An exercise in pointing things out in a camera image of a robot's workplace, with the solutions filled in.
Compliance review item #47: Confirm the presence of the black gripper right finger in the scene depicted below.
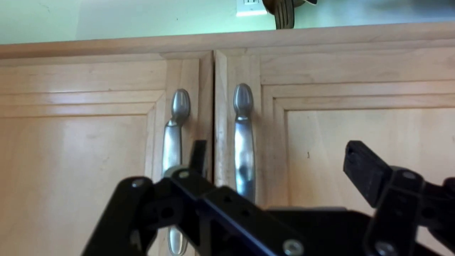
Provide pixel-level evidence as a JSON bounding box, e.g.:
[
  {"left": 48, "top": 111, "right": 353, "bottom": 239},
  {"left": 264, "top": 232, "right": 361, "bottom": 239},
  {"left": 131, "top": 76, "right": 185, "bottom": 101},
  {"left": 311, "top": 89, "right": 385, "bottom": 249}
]
[{"left": 343, "top": 139, "right": 455, "bottom": 256}]

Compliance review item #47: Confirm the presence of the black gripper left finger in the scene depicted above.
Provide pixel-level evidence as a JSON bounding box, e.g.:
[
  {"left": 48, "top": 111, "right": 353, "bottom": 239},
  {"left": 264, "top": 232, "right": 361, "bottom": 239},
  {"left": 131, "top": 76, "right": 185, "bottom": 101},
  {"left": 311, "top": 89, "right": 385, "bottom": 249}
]
[{"left": 82, "top": 139, "right": 304, "bottom": 256}]

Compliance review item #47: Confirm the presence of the silver cupboard door handle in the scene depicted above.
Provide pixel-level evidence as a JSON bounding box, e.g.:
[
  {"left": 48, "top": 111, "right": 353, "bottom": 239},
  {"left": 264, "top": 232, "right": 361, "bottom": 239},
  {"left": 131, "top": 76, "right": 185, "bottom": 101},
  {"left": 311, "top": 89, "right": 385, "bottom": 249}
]
[
  {"left": 161, "top": 88, "right": 192, "bottom": 256},
  {"left": 232, "top": 82, "right": 257, "bottom": 203}
]

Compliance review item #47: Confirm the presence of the light wooden cupboard door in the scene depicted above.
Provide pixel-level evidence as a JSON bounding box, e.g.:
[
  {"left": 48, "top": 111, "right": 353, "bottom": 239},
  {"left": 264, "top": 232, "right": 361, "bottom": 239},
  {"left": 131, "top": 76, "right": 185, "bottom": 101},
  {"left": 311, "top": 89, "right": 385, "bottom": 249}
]
[
  {"left": 213, "top": 44, "right": 455, "bottom": 256},
  {"left": 0, "top": 51, "right": 215, "bottom": 256}
]

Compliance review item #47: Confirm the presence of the light wooden cupboard carcass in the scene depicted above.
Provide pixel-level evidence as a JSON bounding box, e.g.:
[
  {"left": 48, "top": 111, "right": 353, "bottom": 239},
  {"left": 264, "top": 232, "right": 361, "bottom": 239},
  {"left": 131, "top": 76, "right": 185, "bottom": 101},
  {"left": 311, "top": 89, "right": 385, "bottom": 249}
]
[{"left": 0, "top": 21, "right": 455, "bottom": 61}]

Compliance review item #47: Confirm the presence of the dark wooden spatula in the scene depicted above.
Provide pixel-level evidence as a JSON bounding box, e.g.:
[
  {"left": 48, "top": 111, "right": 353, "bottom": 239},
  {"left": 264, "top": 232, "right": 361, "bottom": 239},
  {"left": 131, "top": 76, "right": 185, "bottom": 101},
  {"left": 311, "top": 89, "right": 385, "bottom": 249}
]
[{"left": 262, "top": 0, "right": 307, "bottom": 31}]

